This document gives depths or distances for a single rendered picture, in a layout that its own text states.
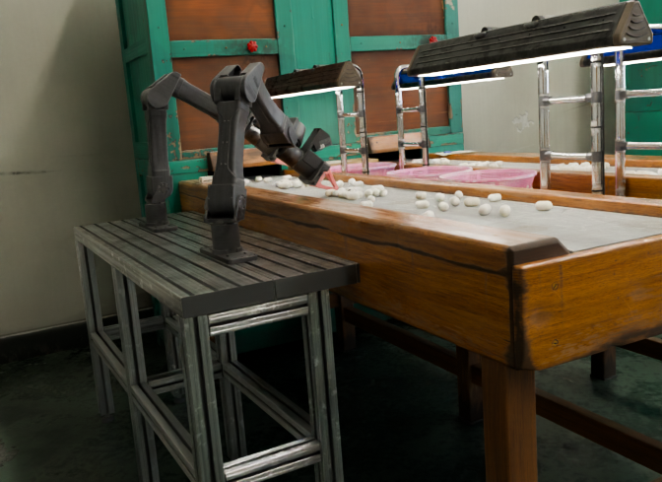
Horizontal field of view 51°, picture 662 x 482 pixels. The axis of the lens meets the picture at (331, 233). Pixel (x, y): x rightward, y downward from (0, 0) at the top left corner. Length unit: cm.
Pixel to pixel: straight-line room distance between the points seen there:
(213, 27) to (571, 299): 196
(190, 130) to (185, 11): 43
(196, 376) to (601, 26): 92
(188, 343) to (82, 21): 230
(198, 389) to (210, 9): 173
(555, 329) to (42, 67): 268
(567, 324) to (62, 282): 263
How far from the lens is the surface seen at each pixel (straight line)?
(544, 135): 164
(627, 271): 116
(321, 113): 287
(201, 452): 136
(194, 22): 271
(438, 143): 315
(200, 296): 127
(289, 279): 133
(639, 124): 466
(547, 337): 106
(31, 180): 331
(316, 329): 138
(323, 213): 151
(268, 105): 176
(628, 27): 126
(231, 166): 158
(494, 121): 441
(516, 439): 115
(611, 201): 144
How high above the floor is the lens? 97
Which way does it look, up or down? 10 degrees down
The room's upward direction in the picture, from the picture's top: 4 degrees counter-clockwise
